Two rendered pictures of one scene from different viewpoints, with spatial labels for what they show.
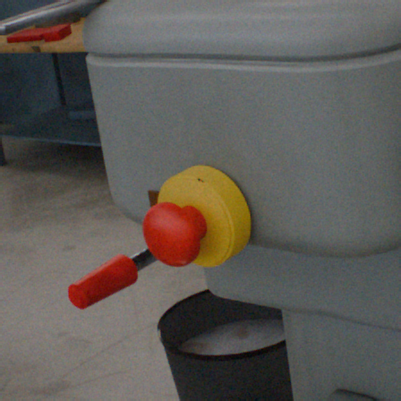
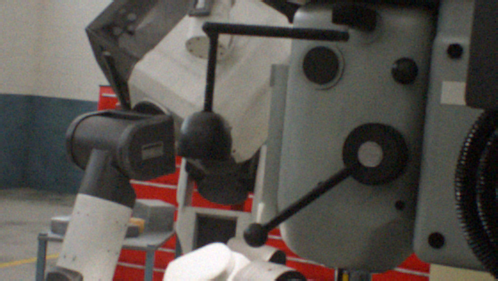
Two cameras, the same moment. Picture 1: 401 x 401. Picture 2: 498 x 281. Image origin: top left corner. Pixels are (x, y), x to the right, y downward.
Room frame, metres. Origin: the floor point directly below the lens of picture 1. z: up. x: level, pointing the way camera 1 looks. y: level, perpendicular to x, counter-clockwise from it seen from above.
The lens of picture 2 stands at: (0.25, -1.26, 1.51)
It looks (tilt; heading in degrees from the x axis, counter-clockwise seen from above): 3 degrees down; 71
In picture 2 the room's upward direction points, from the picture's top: 5 degrees clockwise
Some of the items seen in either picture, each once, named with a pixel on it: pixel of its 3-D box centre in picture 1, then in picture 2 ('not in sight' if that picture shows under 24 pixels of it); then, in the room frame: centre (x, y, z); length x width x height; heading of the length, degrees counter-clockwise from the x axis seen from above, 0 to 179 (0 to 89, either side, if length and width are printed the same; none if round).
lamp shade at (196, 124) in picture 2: not in sight; (205, 133); (0.61, -0.03, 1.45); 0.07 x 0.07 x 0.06
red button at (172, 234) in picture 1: (177, 231); not in sight; (0.59, 0.02, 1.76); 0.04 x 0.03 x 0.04; 46
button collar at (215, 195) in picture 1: (203, 216); not in sight; (0.61, 0.00, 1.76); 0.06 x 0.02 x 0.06; 46
